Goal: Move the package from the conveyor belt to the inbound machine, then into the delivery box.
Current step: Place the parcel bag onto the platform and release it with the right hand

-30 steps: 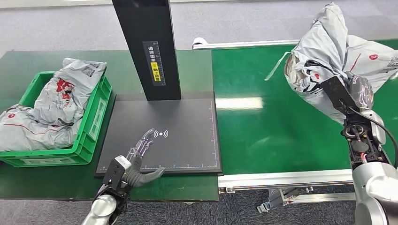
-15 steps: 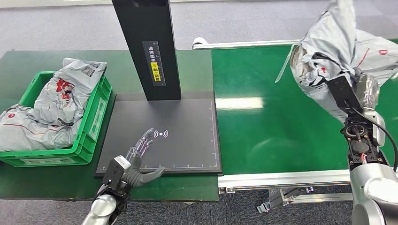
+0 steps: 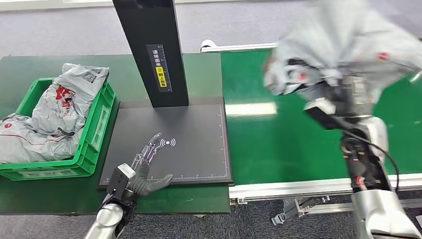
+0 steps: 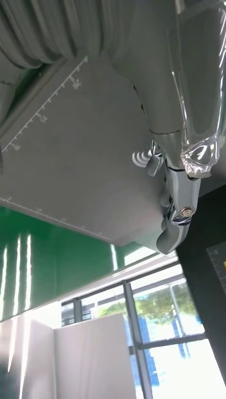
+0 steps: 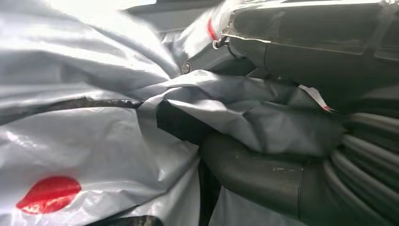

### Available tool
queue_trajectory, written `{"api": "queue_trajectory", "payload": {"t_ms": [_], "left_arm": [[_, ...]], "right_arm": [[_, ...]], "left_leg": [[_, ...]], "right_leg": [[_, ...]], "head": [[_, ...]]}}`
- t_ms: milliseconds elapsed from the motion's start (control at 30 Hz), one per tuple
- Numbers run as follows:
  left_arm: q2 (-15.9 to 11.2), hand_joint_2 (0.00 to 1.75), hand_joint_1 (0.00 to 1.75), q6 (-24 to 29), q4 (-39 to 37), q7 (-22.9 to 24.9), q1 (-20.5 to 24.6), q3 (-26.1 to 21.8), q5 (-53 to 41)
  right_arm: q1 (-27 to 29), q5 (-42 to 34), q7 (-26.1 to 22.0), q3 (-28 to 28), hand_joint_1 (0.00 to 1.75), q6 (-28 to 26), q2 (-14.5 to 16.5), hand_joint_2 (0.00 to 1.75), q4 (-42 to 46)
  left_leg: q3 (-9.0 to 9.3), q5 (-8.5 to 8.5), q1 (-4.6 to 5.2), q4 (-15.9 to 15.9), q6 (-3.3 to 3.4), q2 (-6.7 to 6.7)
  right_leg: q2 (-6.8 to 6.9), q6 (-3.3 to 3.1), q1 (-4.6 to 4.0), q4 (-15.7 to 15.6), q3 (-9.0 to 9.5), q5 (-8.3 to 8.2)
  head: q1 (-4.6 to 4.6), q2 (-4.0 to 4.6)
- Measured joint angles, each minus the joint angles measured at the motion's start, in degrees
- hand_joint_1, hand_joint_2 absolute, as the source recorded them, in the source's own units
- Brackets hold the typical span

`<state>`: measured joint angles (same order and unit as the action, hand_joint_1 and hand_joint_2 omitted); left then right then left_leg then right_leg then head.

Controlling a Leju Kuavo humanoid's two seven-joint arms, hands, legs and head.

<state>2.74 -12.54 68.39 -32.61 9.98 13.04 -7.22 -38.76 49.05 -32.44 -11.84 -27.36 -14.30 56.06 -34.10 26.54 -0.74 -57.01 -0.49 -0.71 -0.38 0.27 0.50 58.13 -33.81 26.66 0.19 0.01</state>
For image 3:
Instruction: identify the grey poly mailer QR label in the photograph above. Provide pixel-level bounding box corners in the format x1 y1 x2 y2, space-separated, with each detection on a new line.
24 63 110 134

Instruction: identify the aluminium conveyor side rail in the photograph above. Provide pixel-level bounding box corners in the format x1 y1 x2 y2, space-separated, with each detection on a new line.
200 39 280 54
228 173 422 206

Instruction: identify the green plastic crate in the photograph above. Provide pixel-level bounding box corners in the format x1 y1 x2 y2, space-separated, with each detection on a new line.
0 77 116 181

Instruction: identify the green conveyor belt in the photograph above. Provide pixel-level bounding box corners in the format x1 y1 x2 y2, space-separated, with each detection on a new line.
219 48 422 186

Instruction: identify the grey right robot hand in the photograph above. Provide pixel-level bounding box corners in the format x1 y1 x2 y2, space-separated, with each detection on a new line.
296 76 376 117

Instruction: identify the grey conveyor leg bracket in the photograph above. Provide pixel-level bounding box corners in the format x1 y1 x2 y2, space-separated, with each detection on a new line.
271 197 330 227

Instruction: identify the grey poly mailer red line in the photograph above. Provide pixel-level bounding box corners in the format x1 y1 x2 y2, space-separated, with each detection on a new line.
0 113 85 165

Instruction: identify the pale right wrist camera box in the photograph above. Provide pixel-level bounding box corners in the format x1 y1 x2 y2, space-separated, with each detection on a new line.
304 97 351 130

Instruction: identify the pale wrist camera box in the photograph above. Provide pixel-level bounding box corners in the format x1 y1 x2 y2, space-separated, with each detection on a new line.
304 97 351 130
105 163 137 199

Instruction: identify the black scanner column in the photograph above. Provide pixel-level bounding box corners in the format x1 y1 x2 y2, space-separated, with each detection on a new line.
111 0 190 109

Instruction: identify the grey poly mailer black lettering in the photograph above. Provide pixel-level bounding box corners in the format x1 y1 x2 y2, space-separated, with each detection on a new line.
262 0 422 107

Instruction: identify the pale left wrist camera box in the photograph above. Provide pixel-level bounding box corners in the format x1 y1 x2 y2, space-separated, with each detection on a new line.
105 163 137 199

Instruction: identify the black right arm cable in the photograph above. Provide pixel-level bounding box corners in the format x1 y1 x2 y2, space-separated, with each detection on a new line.
342 129 400 193

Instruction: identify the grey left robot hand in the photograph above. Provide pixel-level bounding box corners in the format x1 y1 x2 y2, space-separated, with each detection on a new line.
126 132 174 197

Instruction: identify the black scanner base plate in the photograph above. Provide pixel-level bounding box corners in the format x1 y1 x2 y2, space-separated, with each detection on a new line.
97 97 234 190

